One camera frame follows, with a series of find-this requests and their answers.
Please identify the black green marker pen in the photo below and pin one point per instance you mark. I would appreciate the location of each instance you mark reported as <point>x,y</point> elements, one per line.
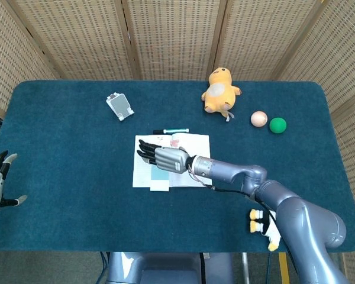
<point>174,130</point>

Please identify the black white penguin plush doll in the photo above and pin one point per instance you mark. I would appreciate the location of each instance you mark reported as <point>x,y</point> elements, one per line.
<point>258,226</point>

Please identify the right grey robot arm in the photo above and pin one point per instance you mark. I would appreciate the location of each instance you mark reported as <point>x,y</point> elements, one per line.
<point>284,204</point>

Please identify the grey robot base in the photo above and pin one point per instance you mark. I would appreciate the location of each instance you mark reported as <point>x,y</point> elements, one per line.
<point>165,269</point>

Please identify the open lined notebook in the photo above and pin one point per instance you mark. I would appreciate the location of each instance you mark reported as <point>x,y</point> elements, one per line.
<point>199,145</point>

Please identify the yellow plush toy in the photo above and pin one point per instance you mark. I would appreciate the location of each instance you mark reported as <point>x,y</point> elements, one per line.
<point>220,94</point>

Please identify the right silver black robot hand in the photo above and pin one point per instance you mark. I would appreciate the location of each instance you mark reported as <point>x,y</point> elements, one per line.
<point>168,158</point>

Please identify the dark blue table mat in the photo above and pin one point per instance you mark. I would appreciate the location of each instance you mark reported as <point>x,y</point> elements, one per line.
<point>77,192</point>

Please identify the woven wooden folding screen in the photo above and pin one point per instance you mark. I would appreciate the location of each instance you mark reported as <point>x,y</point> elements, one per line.
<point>177,38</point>

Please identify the pale pink ball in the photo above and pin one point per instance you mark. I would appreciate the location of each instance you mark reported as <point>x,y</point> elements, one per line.
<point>258,119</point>

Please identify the blue white bookmark pink tassel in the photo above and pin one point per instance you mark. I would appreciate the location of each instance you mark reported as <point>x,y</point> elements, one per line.
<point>159,177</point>

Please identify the green ball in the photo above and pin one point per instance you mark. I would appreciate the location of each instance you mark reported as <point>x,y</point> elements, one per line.
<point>277,125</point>

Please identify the white grey phone stand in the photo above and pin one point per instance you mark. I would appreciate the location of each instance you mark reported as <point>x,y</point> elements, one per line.
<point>119,105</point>

